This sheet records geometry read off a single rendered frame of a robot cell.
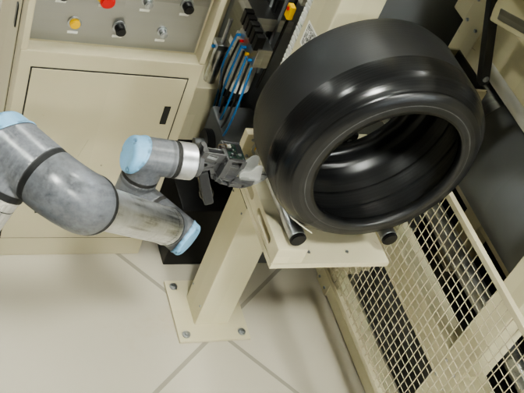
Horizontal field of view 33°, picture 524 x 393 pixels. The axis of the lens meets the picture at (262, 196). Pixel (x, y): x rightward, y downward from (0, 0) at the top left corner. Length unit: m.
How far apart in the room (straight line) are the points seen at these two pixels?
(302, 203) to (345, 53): 0.38
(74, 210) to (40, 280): 1.63
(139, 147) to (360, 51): 0.55
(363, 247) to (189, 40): 0.81
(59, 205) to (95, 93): 1.20
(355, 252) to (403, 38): 0.66
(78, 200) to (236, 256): 1.42
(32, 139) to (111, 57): 1.10
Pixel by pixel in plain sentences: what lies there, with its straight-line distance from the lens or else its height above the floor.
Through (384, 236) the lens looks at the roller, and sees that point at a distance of 2.43.
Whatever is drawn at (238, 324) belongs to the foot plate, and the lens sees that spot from 3.23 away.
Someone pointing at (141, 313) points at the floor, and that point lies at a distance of 3.16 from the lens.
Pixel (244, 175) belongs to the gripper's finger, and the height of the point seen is 1.05.
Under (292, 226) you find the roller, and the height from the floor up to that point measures 0.92.
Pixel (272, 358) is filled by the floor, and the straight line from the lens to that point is 3.21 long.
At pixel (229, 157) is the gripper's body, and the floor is 1.11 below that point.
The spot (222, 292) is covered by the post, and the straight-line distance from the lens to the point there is 3.05.
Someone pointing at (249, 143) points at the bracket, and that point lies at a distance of 2.49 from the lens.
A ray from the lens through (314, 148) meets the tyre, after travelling 2.04.
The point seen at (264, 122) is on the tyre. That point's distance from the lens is 2.17.
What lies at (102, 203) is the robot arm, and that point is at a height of 1.34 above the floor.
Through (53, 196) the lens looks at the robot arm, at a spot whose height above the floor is 1.36.
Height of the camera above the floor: 2.46
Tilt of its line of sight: 41 degrees down
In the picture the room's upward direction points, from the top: 25 degrees clockwise
